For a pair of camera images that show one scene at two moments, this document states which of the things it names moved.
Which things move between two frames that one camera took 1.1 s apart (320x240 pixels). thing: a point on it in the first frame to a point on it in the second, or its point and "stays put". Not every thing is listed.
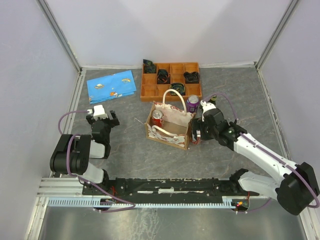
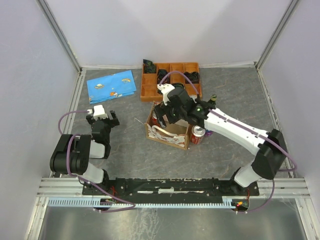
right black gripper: x=197 y=124 to x=161 y=111
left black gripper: x=112 y=122 stays put
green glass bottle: x=213 y=99 stays put
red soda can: x=157 y=118 stays put
